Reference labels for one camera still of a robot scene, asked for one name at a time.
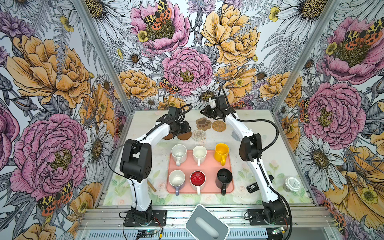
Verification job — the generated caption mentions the dark brown round coaster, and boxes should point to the dark brown round coaster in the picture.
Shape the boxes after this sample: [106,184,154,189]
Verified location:
[177,132,192,141]

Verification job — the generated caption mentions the woven rattan round coaster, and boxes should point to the woven rattan round coaster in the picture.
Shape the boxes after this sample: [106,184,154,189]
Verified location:
[212,121,227,132]

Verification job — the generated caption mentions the paw shaped cork coaster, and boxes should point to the paw shaped cork coaster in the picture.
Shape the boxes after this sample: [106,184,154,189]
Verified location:
[196,118,212,131]

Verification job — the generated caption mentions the white patterned round coaster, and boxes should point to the white patterned round coaster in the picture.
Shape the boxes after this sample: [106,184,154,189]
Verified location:
[192,129,207,142]

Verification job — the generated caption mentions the brown glossy round coaster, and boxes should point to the brown glossy round coaster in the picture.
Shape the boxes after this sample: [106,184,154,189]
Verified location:
[163,133,174,140]

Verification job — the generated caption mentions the grey blue round coaster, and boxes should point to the grey blue round coaster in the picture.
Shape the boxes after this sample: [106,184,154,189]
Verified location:
[232,131,241,142]

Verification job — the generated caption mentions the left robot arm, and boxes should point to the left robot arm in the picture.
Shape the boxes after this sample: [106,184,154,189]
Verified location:
[120,104,193,225]

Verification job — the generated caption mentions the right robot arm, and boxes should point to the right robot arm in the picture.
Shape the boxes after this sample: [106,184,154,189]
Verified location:
[200,95,292,224]

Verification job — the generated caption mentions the white mug back left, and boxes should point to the white mug back left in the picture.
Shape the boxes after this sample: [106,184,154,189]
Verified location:
[171,144,188,167]

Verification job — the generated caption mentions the white mug back middle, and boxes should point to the white mug back middle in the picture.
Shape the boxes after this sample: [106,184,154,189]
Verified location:
[193,146,208,167]

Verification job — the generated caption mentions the yellow mug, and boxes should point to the yellow mug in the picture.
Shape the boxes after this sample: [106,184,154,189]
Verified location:
[214,143,229,166]

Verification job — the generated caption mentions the pink tray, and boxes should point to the pink tray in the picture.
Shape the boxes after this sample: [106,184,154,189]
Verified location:
[168,150,232,194]

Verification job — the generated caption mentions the red inside white mug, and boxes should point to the red inside white mug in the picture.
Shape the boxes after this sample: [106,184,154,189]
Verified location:
[190,171,206,195]

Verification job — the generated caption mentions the wooden mallet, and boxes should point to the wooden mallet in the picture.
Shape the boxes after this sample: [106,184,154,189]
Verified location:
[147,180,157,193]

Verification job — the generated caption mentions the black mug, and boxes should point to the black mug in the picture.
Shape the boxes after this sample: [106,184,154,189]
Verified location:
[216,169,233,196]

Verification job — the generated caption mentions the black stapler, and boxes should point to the black stapler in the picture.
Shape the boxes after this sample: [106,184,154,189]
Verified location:
[246,175,274,194]

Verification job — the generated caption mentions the grey tissue box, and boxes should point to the grey tissue box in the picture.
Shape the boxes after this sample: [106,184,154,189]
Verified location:
[185,204,230,240]

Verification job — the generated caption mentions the white mug purple handle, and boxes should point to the white mug purple handle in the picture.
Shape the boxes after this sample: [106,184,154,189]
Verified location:
[169,170,186,196]

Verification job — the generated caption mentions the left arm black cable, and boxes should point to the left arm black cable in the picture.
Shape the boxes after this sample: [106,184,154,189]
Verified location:
[107,103,194,211]

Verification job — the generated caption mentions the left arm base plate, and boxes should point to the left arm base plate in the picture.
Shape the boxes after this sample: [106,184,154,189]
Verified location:
[123,209,168,227]

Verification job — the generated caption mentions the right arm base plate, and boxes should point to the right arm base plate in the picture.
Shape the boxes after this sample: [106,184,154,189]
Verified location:
[243,209,291,226]

